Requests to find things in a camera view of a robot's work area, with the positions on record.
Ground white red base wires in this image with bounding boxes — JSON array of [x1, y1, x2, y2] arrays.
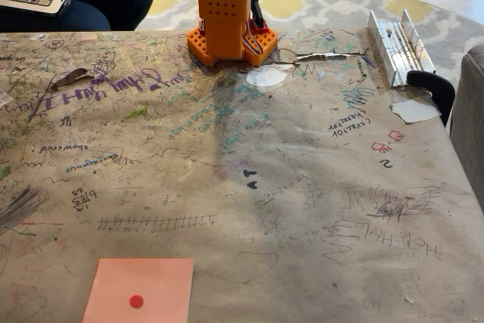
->
[[242, 16, 265, 56]]

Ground torn brown paper flap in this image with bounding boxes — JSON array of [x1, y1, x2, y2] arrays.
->
[[50, 67, 90, 92]]

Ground scribbled brown paper table cover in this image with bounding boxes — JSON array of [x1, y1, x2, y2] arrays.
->
[[0, 26, 484, 323]]

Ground grey sofa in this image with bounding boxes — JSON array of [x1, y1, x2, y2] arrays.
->
[[449, 43, 484, 213]]

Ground pink paper sheet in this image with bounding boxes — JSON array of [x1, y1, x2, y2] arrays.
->
[[82, 257, 195, 323]]

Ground orange robot base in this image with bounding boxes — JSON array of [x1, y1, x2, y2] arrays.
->
[[186, 0, 279, 67]]

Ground aluminium rail profile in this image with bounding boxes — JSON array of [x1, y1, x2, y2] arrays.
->
[[368, 8, 437, 88]]

